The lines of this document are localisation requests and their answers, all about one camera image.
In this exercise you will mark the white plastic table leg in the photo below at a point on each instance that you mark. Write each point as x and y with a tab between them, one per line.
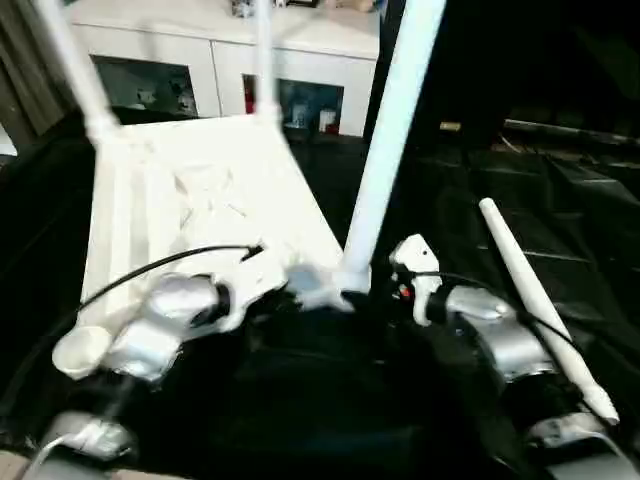
265	60
395	125
80	65
530	280

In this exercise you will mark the white plastic table top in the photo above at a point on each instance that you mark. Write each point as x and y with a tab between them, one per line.
190	200

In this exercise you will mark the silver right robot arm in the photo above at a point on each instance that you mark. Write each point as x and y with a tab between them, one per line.
510	340

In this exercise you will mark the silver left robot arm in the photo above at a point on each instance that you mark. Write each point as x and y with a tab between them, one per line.
150	325

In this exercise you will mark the black work mat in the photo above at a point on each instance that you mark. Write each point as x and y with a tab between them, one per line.
325	400

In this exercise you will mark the small yellow label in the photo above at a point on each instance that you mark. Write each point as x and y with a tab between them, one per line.
448	125

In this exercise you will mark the small white cup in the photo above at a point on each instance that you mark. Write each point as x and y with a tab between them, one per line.
327	120

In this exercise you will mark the white printed mug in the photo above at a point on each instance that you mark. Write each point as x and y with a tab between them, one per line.
299	114

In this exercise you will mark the grey metal rod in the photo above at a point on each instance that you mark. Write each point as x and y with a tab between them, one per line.
570	129

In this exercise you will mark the black backdrop cloth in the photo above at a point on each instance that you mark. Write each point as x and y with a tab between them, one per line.
525	60

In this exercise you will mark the white sideboard with glass doors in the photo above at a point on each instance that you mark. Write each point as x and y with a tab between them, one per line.
225	40

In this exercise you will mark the grey curtain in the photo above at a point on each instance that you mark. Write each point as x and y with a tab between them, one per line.
30	75

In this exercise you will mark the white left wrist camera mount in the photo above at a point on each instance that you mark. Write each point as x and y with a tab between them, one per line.
255	280

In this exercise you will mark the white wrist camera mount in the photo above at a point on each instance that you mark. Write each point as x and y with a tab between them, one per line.
417	260
255	280

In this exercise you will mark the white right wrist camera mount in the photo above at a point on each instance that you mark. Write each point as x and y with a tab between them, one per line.
417	260

